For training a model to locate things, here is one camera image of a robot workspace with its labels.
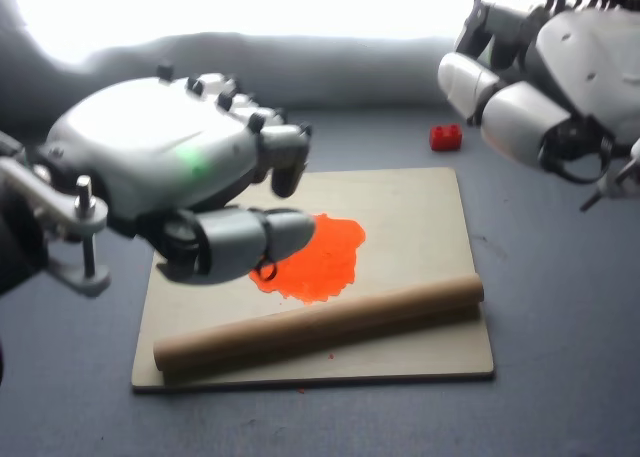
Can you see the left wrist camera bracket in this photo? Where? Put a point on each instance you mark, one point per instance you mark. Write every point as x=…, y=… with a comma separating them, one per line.
x=85, y=212

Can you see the wooden board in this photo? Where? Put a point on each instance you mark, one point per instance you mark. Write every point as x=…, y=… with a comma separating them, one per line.
x=410, y=217

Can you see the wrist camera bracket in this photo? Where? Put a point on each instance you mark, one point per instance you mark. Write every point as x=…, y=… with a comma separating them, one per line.
x=625, y=177
x=85, y=212

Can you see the red toy block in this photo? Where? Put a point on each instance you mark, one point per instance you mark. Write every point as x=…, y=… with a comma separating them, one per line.
x=445, y=139

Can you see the orange dough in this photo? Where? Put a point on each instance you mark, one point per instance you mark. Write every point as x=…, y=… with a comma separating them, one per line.
x=325, y=262

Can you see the grey table cloth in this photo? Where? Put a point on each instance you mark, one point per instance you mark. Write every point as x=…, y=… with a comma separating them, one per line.
x=550, y=327

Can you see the white backdrop cloth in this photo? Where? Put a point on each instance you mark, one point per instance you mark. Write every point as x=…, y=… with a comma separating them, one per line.
x=325, y=62

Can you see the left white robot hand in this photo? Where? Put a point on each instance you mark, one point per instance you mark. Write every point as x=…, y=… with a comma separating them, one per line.
x=145, y=142

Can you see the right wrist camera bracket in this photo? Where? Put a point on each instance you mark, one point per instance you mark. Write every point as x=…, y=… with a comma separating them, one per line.
x=625, y=177

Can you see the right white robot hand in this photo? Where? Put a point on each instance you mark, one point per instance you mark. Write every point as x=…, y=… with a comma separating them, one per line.
x=590, y=62

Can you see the wooden rolling pin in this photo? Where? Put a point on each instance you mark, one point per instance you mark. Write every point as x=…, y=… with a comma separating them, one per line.
x=320, y=322

